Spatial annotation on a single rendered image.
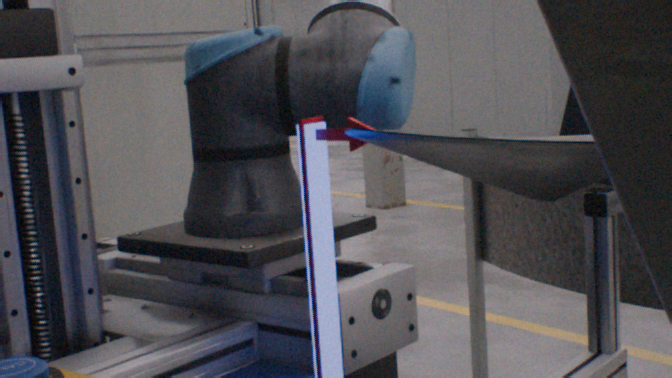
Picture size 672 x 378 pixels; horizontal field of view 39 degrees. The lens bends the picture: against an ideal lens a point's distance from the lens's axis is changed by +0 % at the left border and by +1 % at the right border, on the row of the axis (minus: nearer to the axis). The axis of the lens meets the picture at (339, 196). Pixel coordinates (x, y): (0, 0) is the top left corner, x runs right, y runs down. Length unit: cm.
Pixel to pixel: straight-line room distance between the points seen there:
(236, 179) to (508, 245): 186
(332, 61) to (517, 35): 944
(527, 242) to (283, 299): 179
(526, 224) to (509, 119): 787
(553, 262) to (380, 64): 171
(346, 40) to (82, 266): 38
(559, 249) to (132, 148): 117
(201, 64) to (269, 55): 8
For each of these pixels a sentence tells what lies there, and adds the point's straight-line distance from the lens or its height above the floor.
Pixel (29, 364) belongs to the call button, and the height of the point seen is 108.
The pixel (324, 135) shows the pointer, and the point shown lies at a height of 118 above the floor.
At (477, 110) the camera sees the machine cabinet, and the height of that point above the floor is 46.
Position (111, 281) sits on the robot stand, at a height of 96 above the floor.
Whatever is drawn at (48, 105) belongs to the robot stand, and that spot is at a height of 120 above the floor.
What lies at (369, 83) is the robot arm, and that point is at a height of 120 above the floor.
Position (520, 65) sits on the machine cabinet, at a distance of 1045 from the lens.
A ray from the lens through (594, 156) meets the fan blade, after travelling 61.
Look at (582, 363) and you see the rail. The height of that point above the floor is 86.
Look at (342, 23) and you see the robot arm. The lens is 108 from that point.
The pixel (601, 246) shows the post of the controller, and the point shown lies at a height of 99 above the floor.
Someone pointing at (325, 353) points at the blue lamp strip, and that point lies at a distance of 70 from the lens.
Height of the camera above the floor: 124
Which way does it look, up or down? 9 degrees down
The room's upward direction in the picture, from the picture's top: 4 degrees counter-clockwise
